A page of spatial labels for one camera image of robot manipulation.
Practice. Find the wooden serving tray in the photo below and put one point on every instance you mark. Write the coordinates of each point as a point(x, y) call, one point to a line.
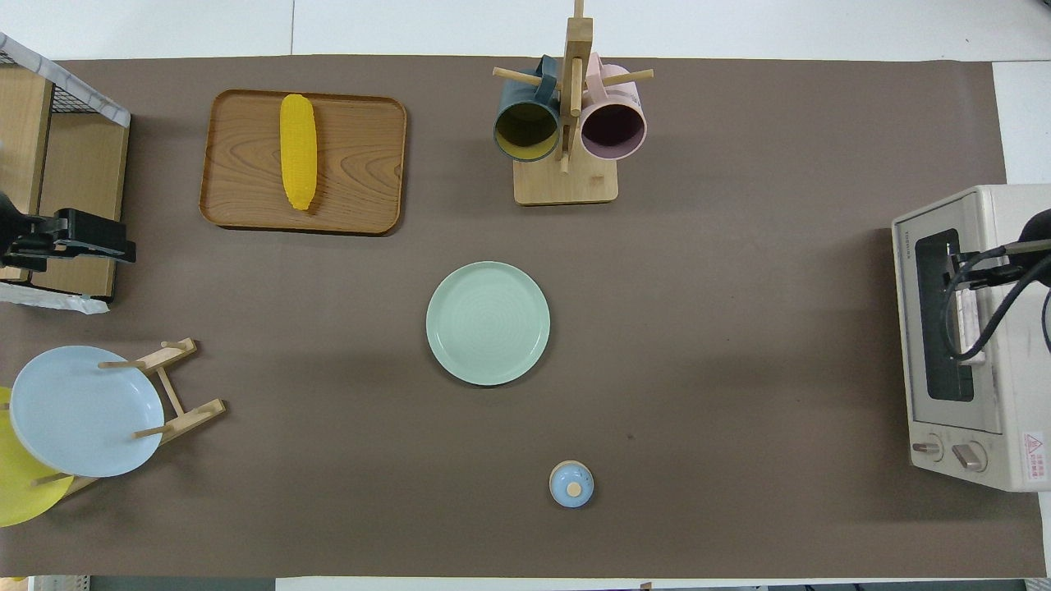
point(361, 164)

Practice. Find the mint green plate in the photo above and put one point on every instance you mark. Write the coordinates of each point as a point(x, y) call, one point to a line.
point(488, 323)

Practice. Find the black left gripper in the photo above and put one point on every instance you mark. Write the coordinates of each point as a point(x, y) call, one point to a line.
point(20, 238)

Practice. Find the small blue white bell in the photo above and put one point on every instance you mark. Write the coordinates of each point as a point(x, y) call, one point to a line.
point(571, 484)

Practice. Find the dark blue mug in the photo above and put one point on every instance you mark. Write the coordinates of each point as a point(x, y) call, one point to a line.
point(525, 123)

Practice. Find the pink mug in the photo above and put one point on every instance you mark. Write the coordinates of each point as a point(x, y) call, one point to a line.
point(614, 123)

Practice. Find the wooden mug rack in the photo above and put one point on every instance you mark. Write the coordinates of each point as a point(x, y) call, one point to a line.
point(566, 185)

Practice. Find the light blue plate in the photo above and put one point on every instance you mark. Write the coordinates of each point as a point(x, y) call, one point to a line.
point(82, 410)

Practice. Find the glass toaster oven door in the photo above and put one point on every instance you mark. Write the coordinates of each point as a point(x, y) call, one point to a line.
point(920, 328)

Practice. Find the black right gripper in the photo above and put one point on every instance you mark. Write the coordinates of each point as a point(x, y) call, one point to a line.
point(1039, 246)

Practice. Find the brown table mat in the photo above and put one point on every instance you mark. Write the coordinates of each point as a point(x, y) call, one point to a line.
point(698, 328)

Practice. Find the silver oven knob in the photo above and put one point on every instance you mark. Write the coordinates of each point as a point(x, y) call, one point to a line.
point(970, 456)
point(928, 448)

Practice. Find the cream toaster oven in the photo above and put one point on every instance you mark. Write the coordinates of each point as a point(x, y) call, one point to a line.
point(1018, 394)

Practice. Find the yellow corn cob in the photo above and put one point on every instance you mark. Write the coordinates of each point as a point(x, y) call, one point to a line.
point(298, 148)

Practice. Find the yellow plate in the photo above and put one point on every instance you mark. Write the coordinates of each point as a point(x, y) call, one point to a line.
point(20, 492)

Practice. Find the wooden plate rack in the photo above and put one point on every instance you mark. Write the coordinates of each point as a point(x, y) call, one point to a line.
point(189, 414)

